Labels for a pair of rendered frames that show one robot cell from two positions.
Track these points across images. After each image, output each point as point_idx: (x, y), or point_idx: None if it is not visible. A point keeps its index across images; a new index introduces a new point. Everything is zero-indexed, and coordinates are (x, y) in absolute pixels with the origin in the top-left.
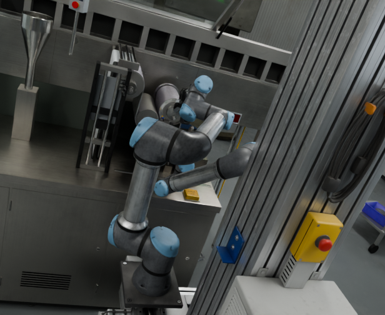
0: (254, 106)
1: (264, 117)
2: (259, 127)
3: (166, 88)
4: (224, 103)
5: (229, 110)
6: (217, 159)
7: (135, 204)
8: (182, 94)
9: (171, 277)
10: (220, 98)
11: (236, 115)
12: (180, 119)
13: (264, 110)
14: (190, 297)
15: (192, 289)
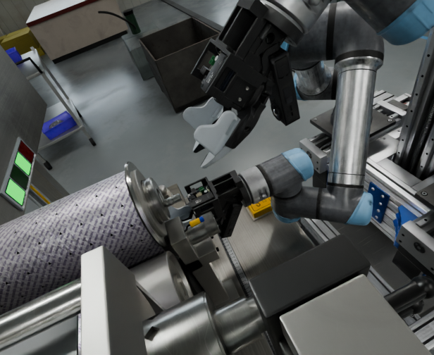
0: (3, 109)
1: (22, 111)
2: (37, 129)
3: None
4: None
5: (10, 153)
6: (367, 56)
7: None
8: (249, 66)
9: None
10: None
11: (22, 146)
12: (293, 116)
13: (10, 101)
14: (406, 181)
15: (390, 183)
